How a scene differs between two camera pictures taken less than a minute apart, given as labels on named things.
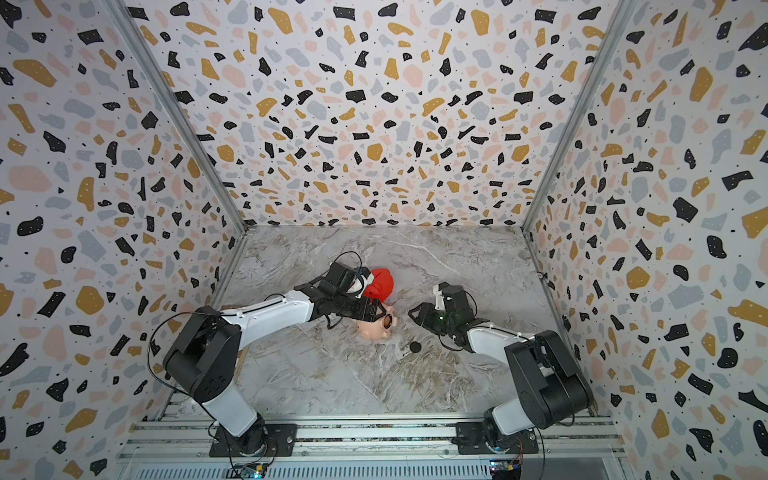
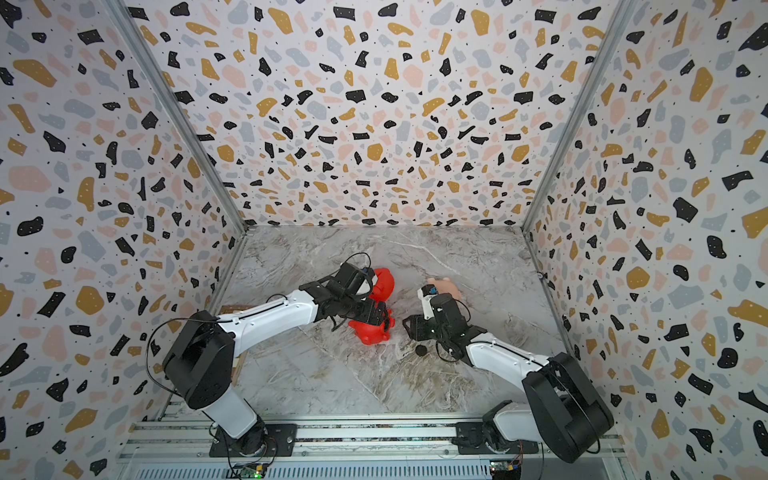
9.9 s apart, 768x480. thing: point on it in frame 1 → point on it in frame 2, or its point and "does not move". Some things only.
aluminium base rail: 167,447 does not move
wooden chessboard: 240,366 does not move
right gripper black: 426,311 → 416,329
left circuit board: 256,473 does not move
